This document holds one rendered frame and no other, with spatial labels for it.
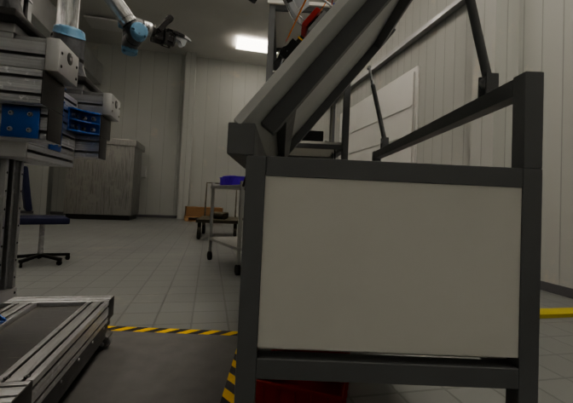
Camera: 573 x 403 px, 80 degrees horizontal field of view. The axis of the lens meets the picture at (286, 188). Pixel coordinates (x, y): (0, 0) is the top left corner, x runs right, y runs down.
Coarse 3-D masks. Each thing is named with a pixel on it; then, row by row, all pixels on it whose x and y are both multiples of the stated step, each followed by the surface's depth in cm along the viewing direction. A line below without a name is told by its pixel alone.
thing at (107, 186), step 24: (120, 144) 871; (72, 168) 847; (96, 168) 859; (120, 168) 872; (72, 192) 846; (96, 192) 858; (120, 192) 870; (72, 216) 848; (96, 216) 860; (120, 216) 873
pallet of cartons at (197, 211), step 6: (186, 210) 946; (192, 210) 950; (198, 210) 954; (204, 210) 959; (210, 210) 966; (216, 210) 971; (222, 210) 977; (186, 216) 944; (192, 216) 949; (198, 216) 954
